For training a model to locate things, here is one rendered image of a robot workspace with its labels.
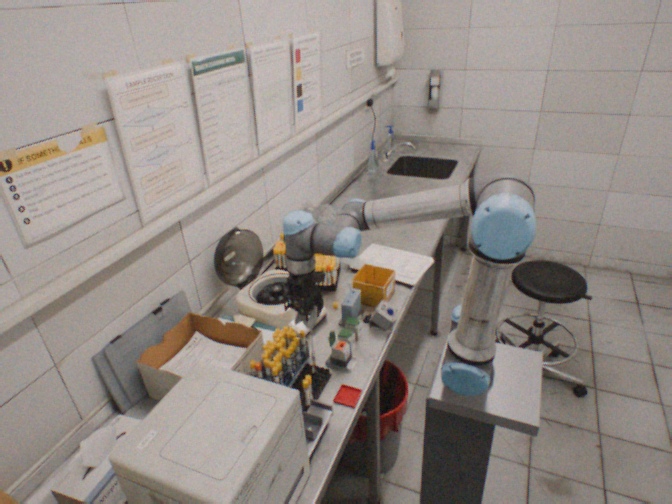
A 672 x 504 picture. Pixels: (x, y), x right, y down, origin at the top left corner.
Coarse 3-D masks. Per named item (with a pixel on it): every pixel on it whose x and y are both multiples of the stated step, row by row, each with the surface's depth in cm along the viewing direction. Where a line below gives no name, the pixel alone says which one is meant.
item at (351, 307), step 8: (352, 288) 164; (352, 296) 160; (360, 296) 164; (344, 304) 157; (352, 304) 156; (360, 304) 166; (344, 312) 158; (352, 312) 158; (360, 312) 167; (344, 320) 160; (360, 320) 163
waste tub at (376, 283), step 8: (368, 264) 178; (360, 272) 176; (368, 272) 180; (376, 272) 178; (384, 272) 176; (392, 272) 174; (352, 280) 169; (360, 280) 177; (368, 280) 182; (376, 280) 180; (384, 280) 178; (392, 280) 172; (360, 288) 169; (368, 288) 167; (376, 288) 165; (384, 288) 165; (392, 288) 174; (368, 296) 169; (376, 296) 167; (384, 296) 167; (368, 304) 171; (376, 304) 169
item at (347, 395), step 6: (342, 384) 137; (342, 390) 136; (348, 390) 136; (354, 390) 136; (360, 390) 135; (336, 396) 133; (342, 396) 134; (348, 396) 134; (354, 396) 134; (336, 402) 132; (342, 402) 131; (348, 402) 132; (354, 402) 132
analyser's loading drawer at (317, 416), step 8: (312, 400) 126; (312, 408) 126; (320, 408) 126; (328, 408) 125; (304, 416) 122; (312, 416) 120; (320, 416) 119; (328, 416) 123; (304, 424) 121; (312, 424) 121; (320, 424) 120; (312, 432) 116; (320, 432) 119; (312, 440) 117; (312, 448) 115
